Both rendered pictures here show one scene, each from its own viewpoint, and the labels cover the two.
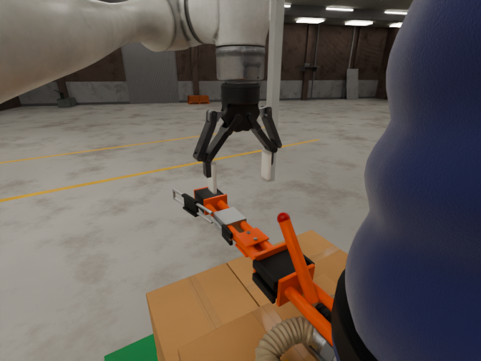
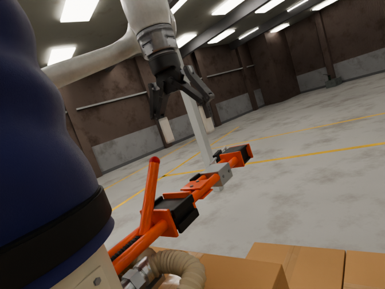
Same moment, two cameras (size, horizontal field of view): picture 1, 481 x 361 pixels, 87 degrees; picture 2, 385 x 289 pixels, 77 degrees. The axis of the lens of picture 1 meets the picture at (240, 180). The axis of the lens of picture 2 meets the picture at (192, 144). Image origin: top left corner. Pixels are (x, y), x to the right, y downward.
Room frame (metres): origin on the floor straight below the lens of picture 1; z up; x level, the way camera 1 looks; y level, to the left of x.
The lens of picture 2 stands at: (0.29, -0.58, 1.28)
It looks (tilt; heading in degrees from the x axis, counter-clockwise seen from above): 8 degrees down; 68
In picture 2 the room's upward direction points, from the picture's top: 19 degrees counter-clockwise
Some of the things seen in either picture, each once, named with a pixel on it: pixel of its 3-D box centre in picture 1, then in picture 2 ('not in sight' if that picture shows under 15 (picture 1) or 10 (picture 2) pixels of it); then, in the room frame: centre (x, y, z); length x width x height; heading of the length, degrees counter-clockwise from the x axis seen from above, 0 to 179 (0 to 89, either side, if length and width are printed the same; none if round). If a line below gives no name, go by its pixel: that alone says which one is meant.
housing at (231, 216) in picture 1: (230, 222); (216, 174); (0.57, 0.03, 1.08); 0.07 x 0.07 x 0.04; 31
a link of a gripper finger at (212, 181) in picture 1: (211, 176); (167, 130); (0.48, 0.06, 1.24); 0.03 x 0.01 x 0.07; 30
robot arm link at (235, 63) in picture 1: (240, 66); (158, 44); (0.52, 0.00, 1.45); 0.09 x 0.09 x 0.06
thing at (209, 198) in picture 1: (210, 199); (236, 156); (0.69, 0.09, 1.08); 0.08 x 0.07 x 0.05; 31
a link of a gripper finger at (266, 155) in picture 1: (265, 165); (206, 118); (0.55, -0.06, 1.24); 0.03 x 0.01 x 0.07; 30
